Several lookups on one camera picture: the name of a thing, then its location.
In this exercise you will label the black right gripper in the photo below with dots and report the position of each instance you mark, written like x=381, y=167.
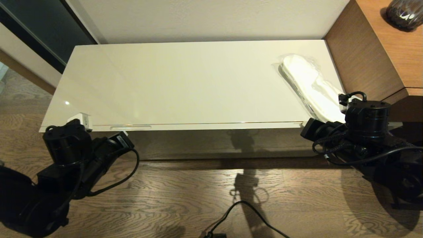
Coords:
x=317, y=129

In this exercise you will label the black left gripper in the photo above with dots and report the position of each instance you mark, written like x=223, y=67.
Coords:
x=114, y=148

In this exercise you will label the white slippers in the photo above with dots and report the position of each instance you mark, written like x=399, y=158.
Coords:
x=307, y=82

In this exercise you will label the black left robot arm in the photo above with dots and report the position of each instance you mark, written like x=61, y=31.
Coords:
x=62, y=145

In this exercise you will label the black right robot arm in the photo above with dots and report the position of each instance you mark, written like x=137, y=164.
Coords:
x=370, y=119

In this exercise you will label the brown wooden desk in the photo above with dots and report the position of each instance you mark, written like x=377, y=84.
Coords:
x=363, y=56

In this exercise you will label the beige glossy low cabinet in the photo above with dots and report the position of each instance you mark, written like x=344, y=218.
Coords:
x=198, y=82

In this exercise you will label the wooden baseboard strip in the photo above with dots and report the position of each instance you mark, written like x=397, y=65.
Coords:
x=26, y=74

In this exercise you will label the dark glass door panel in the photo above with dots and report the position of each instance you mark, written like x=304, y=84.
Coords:
x=43, y=26

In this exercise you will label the dark glass vase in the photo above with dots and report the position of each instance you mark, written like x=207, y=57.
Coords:
x=404, y=15

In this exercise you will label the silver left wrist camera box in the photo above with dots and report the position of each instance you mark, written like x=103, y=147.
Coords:
x=81, y=121

